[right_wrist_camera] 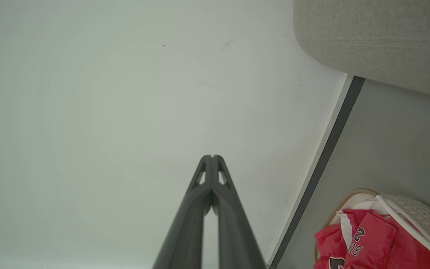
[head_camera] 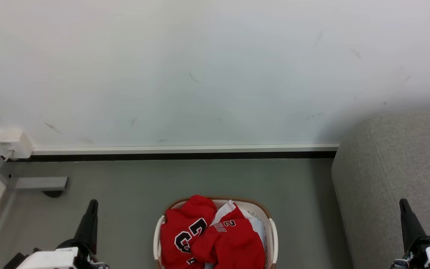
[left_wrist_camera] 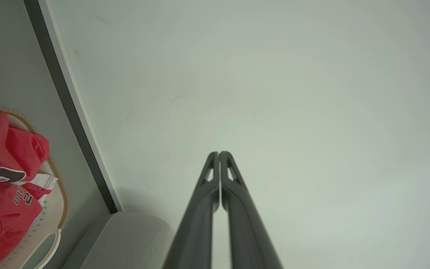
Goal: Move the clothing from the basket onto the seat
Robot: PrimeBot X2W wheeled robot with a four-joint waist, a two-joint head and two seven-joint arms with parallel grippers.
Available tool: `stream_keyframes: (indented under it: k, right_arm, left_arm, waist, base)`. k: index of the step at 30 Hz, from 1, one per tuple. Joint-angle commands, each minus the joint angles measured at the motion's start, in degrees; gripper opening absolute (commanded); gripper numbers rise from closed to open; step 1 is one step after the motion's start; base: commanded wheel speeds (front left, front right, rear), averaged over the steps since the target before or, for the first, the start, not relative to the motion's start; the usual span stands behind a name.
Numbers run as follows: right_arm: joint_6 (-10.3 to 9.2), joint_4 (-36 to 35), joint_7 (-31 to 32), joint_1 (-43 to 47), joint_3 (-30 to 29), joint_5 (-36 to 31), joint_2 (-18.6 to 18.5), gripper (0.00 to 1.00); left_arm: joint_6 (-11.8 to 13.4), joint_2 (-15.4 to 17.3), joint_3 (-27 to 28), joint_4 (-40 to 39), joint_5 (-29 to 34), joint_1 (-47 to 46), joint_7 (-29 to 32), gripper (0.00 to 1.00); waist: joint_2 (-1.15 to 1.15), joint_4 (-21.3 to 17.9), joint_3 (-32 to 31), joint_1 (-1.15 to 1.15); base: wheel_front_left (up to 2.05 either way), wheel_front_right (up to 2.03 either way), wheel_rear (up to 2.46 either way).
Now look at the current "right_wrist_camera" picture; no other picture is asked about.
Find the white perforated laundry basket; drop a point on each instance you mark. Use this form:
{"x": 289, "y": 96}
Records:
{"x": 429, "y": 216}

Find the red sports jersey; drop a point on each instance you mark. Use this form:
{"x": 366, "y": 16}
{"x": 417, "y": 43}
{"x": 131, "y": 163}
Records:
{"x": 375, "y": 239}

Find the white and black baseboard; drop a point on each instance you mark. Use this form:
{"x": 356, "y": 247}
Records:
{"x": 323, "y": 160}

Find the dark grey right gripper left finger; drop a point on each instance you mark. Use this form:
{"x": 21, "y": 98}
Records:
{"x": 185, "y": 231}

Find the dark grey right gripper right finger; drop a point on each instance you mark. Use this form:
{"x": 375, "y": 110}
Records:
{"x": 237, "y": 235}

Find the grey fabric sofa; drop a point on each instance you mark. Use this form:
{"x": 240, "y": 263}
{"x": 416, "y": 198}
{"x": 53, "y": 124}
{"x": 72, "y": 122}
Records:
{"x": 379, "y": 37}

